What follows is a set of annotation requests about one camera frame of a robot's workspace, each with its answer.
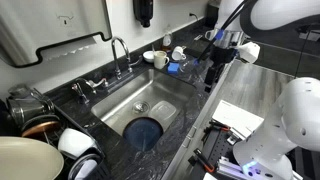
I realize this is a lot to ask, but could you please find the white paper towel sheet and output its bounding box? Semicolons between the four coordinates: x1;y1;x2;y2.
41;35;98;64

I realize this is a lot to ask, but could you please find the white bowl in rack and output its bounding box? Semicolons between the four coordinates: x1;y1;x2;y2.
57;127;98;158

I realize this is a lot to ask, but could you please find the dark blue plate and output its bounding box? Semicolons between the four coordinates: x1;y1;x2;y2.
122;116;165;153

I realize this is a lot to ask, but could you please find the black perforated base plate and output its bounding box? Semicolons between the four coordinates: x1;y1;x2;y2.
188;121;242;180

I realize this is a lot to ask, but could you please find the clear glass bowl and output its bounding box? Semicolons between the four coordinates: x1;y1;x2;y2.
178;56;201;74

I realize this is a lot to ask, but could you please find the black floor mat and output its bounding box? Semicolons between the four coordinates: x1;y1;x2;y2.
253;41;320;78

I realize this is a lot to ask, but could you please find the white flat box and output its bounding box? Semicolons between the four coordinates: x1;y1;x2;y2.
211;99;265;139

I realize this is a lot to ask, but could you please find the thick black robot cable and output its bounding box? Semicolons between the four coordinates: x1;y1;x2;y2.
194;0;251;65

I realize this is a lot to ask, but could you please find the small white bowl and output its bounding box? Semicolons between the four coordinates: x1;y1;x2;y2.
142;50;156;64

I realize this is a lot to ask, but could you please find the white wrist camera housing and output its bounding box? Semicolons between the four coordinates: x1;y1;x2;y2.
237;41;262;65

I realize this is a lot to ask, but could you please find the black orange clamp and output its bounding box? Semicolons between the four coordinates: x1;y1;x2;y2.
192;148;217;174

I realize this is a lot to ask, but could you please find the cream ceramic mug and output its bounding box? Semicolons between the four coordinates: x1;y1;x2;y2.
153;50;171;70

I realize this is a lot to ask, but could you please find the chrome gooseneck faucet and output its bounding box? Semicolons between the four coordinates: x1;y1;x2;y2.
87;35;144;91

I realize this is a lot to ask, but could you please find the clear dish soap bottle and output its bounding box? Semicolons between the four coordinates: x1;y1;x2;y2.
162;24;174;53

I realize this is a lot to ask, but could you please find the thin black cable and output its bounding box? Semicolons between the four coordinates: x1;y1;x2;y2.
294;24;313;80

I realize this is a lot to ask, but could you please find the steel cabinet handle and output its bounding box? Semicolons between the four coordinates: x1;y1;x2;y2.
181;136;192;150
187;125;198;139

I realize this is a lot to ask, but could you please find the grey kitchen cabinet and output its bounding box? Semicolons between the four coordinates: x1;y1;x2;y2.
161;63;236;180

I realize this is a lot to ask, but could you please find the black coffee machine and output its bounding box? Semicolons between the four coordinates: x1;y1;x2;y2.
205;0;221;29

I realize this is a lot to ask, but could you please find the copper pan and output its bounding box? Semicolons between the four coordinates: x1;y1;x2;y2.
20;114;62;139

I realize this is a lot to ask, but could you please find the black dish rack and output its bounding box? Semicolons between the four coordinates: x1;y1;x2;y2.
19;99;113;180

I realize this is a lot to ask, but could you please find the black rectangular counter mat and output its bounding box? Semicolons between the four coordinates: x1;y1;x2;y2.
183;47;205;61

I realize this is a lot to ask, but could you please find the large cream plate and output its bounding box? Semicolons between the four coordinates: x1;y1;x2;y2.
0;135;65;180

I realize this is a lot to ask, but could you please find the blue sponge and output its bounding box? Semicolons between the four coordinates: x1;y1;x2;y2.
166;62;181;75

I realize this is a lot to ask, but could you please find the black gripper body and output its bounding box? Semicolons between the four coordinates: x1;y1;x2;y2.
209;44;238;68

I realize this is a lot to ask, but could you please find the chrome side sprayer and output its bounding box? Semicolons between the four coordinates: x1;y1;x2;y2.
70;83;91;105

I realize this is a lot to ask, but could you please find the small curved chrome spout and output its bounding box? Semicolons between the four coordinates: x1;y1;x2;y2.
74;77;98;95

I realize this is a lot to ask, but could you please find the aluminium extrusion bar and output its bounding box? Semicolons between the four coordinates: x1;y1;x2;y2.
216;156;248;180

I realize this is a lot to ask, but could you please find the black wall soap dispenser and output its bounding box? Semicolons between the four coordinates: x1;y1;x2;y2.
132;0;155;29

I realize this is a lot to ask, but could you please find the black rimmed clear container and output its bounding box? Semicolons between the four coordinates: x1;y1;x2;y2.
67;153;102;180

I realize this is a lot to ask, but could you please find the steel paper towel dispenser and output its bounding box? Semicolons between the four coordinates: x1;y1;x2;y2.
0;0;113;69

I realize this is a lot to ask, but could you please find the stainless steel sink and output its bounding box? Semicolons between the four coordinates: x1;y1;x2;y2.
90;68;198;153

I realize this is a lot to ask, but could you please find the steel sink drain strainer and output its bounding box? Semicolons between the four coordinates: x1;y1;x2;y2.
132;100;151;114

